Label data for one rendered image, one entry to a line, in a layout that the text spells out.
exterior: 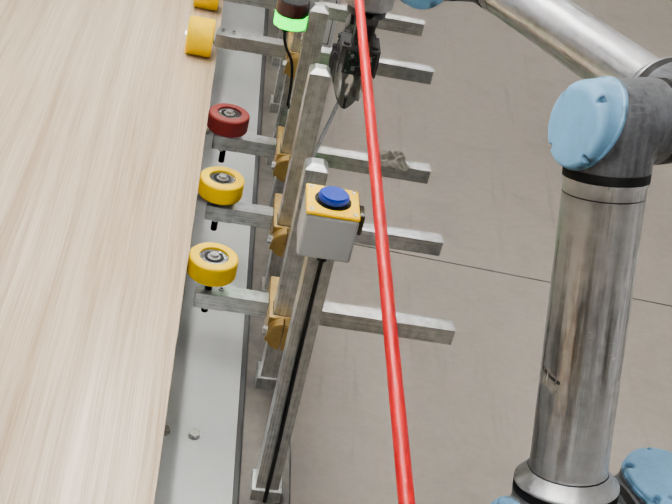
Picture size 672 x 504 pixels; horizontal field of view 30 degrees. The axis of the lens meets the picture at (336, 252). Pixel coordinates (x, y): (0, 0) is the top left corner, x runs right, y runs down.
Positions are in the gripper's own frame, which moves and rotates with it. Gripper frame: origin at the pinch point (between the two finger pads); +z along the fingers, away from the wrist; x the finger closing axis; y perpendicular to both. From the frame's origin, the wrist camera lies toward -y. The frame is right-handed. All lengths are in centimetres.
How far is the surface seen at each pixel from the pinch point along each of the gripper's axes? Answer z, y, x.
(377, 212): -64, 145, -15
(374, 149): -64, 137, -15
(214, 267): 10, 46, -20
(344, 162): 16.1, -5.5, 3.4
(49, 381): 11, 78, -41
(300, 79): -2.0, -1.2, -8.8
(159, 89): 10.9, -12.8, -34.5
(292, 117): 6.1, -1.2, -8.8
